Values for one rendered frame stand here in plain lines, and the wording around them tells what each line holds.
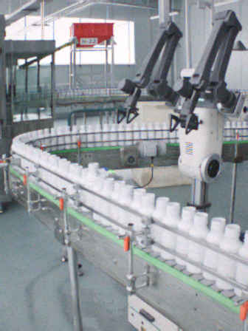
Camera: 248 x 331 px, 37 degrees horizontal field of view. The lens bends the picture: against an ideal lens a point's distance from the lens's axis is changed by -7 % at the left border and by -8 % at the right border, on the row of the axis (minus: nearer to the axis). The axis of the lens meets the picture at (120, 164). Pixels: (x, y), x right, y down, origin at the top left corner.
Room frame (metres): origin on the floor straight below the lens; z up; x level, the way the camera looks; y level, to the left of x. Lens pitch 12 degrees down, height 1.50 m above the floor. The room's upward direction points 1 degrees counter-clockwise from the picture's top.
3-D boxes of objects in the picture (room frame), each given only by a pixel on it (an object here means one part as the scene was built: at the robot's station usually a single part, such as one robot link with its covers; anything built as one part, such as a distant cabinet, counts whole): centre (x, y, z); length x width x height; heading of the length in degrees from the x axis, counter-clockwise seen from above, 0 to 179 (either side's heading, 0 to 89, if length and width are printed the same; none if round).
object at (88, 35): (8.38, 0.59, 1.40); 0.92 x 0.72 x 2.80; 104
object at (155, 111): (5.84, -0.76, 0.59); 1.10 x 0.62 x 1.18; 104
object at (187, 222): (1.00, -0.18, 1.08); 0.06 x 0.06 x 0.17
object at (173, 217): (1.04, -0.14, 1.08); 0.06 x 0.06 x 0.17
